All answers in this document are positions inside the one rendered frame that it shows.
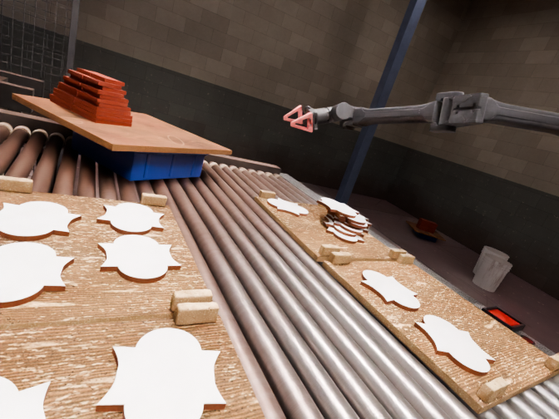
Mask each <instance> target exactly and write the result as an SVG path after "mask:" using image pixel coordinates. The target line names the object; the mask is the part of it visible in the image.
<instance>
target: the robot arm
mask: <svg viewBox="0 0 559 419"><path fill-rule="evenodd" d="M463 94H464V93H463V92H461V91H448V92H440V93H437V95H436V100H435V101H432V102H430V103H427V104H423V105H418V106H396V107H384V108H373V109H369V108H365V107H357V106H350V105H349V104H348V103H346V102H342V103H339V104H338V105H335V106H331V107H325V108H319V109H313V108H312V107H310V106H306V107H305V111H306V114H305V115H304V112H303V111H302V106H297V107H296V108H295V109H293V110H292V111H291V112H290V113H288V114H286V115H285V116H284V120H285V121H291V122H290V124H291V126H292V127H295V128H298V129H301V130H304V131H309V132H313V128H314V129H315V130H317V129H318V125H320V124H326V123H331V122H337V121H339V127H341V128H343V130H346V131H354V128H363V126H370V125H375V124H403V123H428V124H431V125H430V129H429V131H431V132H434V133H456V129H457V128H458V127H464V126H474V125H479V124H482V123H491V124H496V125H501V126H510V127H516V128H521V129H525V130H530V131H540V132H545V133H549V134H553V135H556V136H559V113H556V112H551V111H542V110H538V109H532V108H528V107H523V106H514V105H509V104H505V103H502V102H500V101H495V100H493V99H492V98H491V97H489V94H487V93H482V92H480V93H473V94H467V95H463ZM296 111H297V112H298V119H296V120H295V119H290V118H288V116H291V115H292V114H294V113H295V112H296ZM295 123H299V124H303V125H305V126H306V127H304V126H298V125H296V124H295Z"/></svg>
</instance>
